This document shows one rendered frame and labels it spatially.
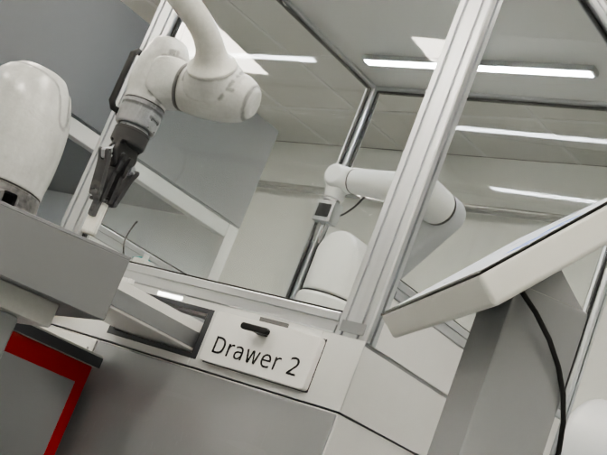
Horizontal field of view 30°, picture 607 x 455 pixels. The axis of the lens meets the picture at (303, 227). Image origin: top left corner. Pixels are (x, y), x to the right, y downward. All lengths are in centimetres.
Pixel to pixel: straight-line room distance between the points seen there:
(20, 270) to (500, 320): 72
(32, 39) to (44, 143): 136
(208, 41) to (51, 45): 109
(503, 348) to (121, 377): 113
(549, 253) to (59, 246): 74
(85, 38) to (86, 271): 165
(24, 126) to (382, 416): 93
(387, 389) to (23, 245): 87
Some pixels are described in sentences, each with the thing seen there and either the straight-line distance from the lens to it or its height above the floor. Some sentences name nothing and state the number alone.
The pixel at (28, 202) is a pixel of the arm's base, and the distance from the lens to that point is 190.
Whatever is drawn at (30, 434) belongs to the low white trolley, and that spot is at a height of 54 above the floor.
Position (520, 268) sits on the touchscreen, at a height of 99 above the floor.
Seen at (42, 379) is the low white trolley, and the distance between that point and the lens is 253.
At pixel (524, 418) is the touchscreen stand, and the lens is 168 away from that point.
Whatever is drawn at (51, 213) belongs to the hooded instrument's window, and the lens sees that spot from 335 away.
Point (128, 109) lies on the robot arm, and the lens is 236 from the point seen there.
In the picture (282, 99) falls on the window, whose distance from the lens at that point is 264.
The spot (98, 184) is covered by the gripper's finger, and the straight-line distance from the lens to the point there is 232.
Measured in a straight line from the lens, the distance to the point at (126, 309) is 231.
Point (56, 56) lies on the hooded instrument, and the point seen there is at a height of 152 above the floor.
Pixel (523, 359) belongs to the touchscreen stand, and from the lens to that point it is 169.
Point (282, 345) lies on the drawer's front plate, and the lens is 229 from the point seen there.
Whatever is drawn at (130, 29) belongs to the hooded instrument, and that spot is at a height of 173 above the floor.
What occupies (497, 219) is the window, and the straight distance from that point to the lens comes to 258.
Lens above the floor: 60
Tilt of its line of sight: 13 degrees up
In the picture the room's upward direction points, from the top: 22 degrees clockwise
